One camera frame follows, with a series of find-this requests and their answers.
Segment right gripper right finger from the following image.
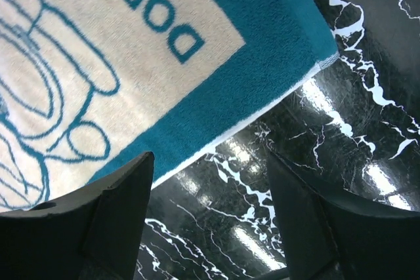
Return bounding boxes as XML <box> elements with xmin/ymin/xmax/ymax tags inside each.
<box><xmin>266</xmin><ymin>152</ymin><xmax>419</xmax><ymax>279</ymax></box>

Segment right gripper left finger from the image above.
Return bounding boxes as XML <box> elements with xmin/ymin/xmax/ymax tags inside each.
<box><xmin>1</xmin><ymin>151</ymin><xmax>154</xmax><ymax>279</ymax></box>

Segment teal and cream Doraemon towel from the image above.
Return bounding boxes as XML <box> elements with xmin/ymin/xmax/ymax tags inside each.
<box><xmin>1</xmin><ymin>0</ymin><xmax>338</xmax><ymax>212</ymax></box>

